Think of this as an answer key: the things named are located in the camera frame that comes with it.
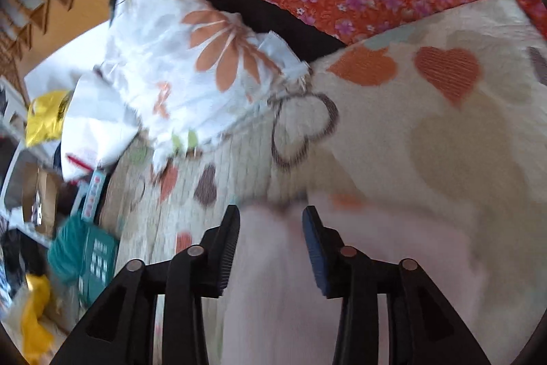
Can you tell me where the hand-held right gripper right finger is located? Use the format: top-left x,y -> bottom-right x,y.
301,205 -> 492,365

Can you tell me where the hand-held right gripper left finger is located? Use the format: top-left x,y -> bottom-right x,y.
49,204 -> 242,365

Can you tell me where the light pink small garment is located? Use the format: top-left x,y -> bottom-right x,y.
214,194 -> 492,365

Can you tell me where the teal plastic basket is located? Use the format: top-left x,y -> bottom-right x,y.
47,215 -> 120,306

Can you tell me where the light blue dotted box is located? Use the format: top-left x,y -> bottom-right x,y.
79,170 -> 107,220

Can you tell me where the heart print blanket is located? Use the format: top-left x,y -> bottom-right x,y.
98,0 -> 547,365

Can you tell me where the white plastic bag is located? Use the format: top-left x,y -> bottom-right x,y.
60,72 -> 142,182

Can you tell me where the cardboard box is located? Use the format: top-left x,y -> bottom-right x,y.
21,166 -> 61,237

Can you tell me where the yellow cloth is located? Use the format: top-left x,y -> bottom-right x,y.
21,273 -> 54,363

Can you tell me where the white floral pillow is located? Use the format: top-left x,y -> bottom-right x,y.
94,0 -> 312,173

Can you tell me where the yellow bag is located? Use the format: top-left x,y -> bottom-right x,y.
26,89 -> 73,147

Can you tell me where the black cloth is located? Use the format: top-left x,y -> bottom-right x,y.
201,0 -> 348,62

